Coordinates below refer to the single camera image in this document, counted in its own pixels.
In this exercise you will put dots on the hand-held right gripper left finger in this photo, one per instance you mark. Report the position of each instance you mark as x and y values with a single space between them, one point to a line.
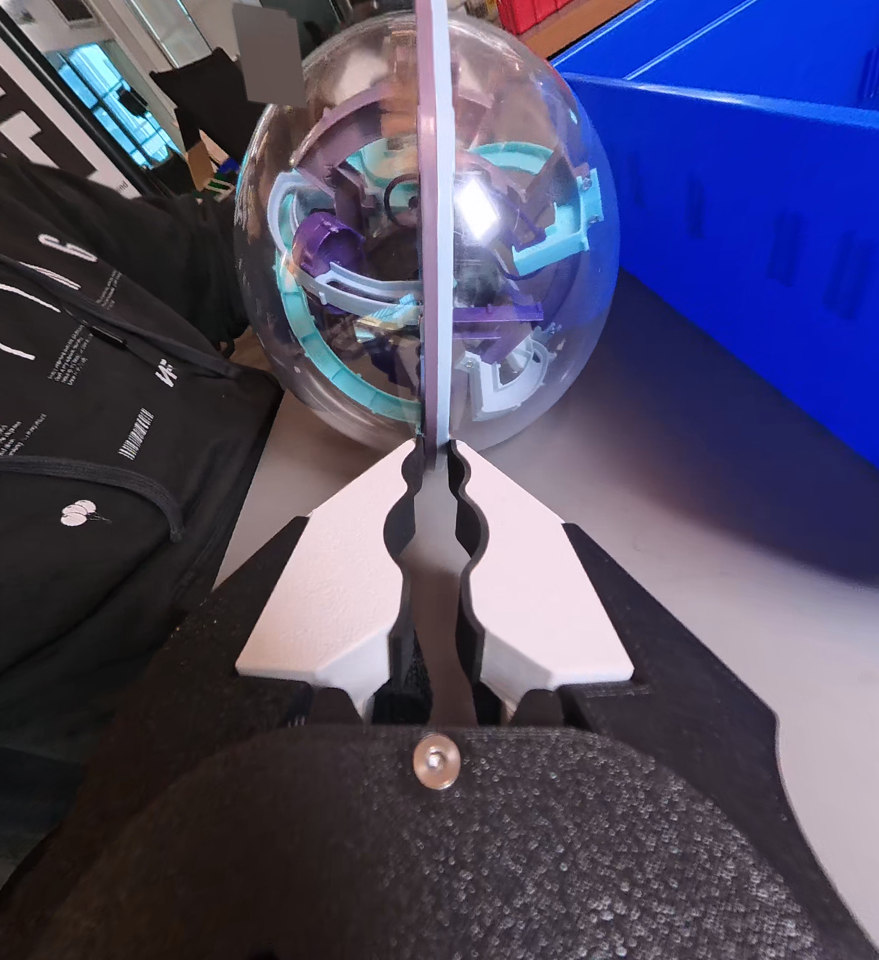
327 600

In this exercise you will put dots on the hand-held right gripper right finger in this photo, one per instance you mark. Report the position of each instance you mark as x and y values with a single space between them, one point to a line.
545 600

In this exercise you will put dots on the clear plastic maze ball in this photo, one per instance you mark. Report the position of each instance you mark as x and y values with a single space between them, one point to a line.
365 255

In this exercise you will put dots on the blue plastic bin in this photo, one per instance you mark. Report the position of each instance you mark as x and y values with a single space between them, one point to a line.
770 225

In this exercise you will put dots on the person's black sweatshirt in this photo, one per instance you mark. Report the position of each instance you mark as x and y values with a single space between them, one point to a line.
65 450

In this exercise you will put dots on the black framed tag sign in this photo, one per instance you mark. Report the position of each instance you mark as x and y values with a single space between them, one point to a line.
20 83

